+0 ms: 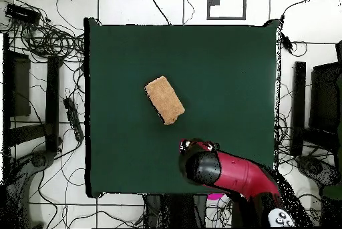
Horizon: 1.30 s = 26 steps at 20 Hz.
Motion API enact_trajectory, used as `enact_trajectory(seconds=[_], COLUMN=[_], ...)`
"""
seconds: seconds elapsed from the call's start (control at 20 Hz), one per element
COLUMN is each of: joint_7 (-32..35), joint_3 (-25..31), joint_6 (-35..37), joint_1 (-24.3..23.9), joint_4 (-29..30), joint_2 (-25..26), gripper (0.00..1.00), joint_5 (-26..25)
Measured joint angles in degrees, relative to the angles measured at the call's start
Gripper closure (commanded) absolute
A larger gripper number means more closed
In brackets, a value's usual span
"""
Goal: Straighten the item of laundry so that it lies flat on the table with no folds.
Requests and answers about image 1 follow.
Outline black power adapter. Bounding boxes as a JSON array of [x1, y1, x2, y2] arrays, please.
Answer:
[[280, 32, 294, 55]]

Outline dark cabinet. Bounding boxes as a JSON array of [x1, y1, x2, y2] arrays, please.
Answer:
[[308, 61, 342, 134]]

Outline black upright bar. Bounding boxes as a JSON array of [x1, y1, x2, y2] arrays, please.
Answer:
[[290, 61, 307, 157], [45, 55, 61, 152]]

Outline black electronics box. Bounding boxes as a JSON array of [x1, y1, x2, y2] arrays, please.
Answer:
[[5, 3, 41, 25]]

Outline tangled black cable bundle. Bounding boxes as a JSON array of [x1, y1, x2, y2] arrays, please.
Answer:
[[0, 0, 86, 64]]

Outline dark brown box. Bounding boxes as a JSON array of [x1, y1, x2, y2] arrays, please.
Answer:
[[9, 50, 32, 118]]

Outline black power strip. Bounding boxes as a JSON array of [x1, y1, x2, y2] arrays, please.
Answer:
[[63, 97, 85, 143]]

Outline grey stand foot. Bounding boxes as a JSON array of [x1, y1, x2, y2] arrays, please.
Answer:
[[295, 155, 341, 187], [5, 150, 57, 228]]

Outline orange terry towel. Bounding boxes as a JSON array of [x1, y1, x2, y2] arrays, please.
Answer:
[[144, 75, 186, 126]]

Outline dark green tablecloth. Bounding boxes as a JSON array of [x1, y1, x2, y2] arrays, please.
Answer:
[[83, 17, 281, 198]]

